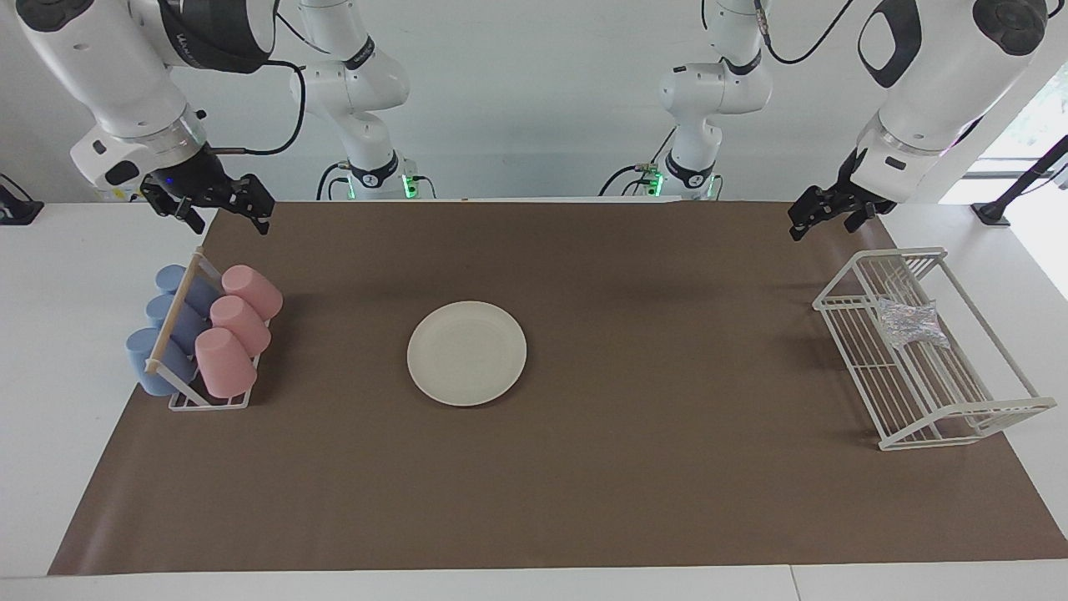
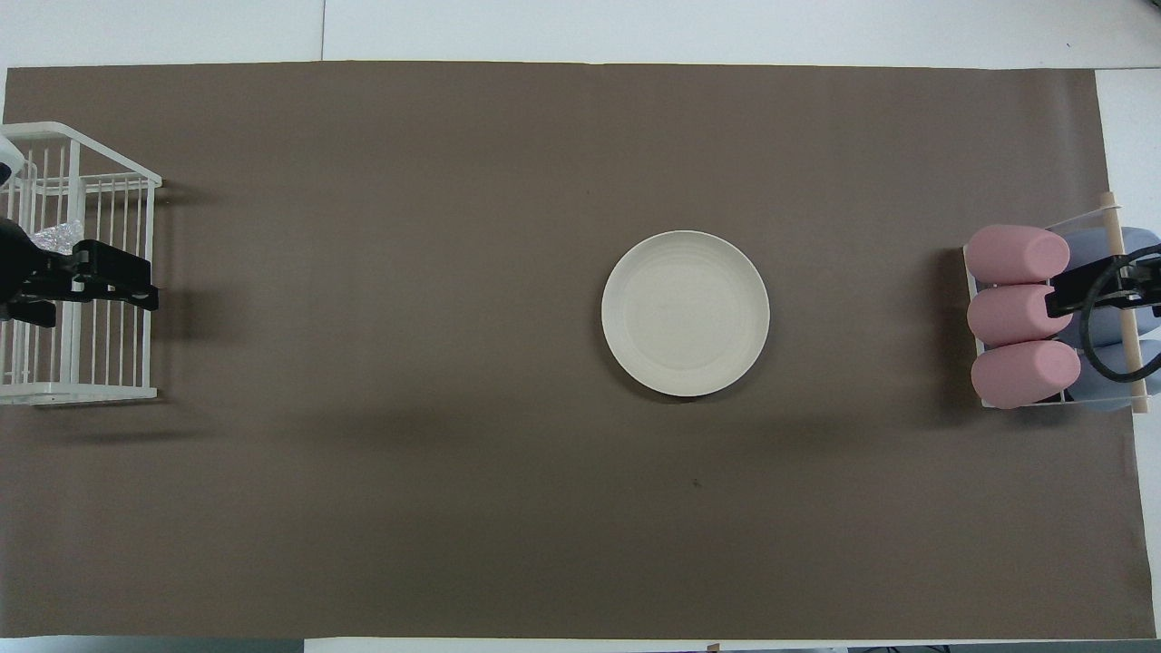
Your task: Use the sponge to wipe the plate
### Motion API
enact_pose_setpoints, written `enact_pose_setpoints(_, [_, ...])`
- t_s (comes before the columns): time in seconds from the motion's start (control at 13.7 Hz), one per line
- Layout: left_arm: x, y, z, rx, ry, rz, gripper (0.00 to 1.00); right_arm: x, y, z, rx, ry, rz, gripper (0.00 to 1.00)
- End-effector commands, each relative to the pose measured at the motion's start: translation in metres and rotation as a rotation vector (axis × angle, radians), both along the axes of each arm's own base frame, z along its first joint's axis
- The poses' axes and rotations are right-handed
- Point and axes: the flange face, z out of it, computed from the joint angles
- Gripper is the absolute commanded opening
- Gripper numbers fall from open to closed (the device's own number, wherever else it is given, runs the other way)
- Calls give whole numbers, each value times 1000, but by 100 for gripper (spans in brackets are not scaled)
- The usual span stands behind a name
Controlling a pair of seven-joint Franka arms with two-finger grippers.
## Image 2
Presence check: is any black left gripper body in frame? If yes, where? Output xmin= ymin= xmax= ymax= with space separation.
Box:
xmin=0 ymin=218 xmax=92 ymax=328

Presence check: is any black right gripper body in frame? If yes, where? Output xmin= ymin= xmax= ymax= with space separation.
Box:
xmin=1102 ymin=254 xmax=1161 ymax=306

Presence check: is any silver mesh sponge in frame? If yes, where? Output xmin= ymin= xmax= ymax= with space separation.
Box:
xmin=32 ymin=220 xmax=84 ymax=256

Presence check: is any white round plate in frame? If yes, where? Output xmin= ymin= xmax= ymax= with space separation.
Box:
xmin=600 ymin=229 xmax=771 ymax=398

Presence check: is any cup rack with wooden rod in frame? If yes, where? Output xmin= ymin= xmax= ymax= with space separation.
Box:
xmin=961 ymin=191 xmax=1154 ymax=416

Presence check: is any pink plastic cup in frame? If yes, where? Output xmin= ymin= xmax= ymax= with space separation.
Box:
xmin=967 ymin=284 xmax=1075 ymax=348
xmin=971 ymin=339 xmax=1083 ymax=410
xmin=964 ymin=224 xmax=1072 ymax=285

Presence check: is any brown table mat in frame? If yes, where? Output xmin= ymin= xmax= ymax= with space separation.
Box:
xmin=0 ymin=61 xmax=1156 ymax=640

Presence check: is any white wire dish rack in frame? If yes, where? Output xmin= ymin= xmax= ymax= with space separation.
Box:
xmin=0 ymin=122 xmax=163 ymax=406

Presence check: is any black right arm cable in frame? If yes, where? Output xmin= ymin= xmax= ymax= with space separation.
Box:
xmin=1078 ymin=258 xmax=1161 ymax=384

